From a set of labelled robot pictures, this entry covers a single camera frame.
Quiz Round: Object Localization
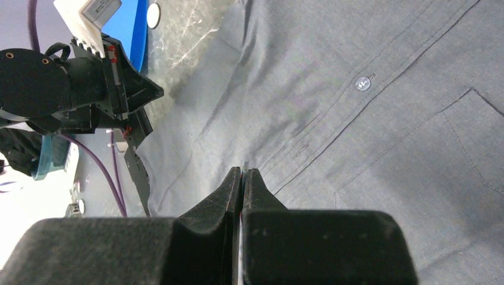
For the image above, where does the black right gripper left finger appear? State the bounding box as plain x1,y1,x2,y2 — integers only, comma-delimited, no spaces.
1,167,241,284

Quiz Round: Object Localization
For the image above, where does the blue flat pad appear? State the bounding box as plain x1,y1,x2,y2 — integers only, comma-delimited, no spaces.
102,0,149,71

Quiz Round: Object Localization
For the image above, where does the white round disc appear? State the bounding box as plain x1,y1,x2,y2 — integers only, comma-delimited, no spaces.
146,2,161,29

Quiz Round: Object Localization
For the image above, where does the grey button-up shirt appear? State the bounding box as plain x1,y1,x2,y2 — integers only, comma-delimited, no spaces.
138,1,503,284

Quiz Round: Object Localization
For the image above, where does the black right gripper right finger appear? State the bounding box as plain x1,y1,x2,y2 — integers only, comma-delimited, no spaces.
241,169,418,284

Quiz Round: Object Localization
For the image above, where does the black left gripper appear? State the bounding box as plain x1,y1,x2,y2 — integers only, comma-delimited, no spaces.
1,35,163,217

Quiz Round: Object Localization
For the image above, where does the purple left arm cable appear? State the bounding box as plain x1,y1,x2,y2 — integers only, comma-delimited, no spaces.
26,0,128,219

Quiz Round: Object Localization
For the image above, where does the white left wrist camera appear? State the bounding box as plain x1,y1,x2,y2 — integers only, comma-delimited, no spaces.
53,0,122,58

